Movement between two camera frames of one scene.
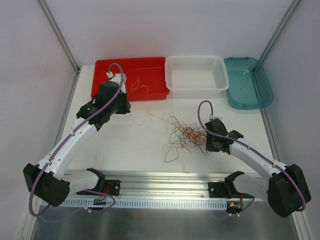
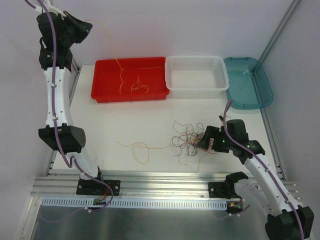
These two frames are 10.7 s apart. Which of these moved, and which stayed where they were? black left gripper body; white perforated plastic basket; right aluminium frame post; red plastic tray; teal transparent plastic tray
Moved: black left gripper body
Stayed: white perforated plastic basket; teal transparent plastic tray; red plastic tray; right aluminium frame post
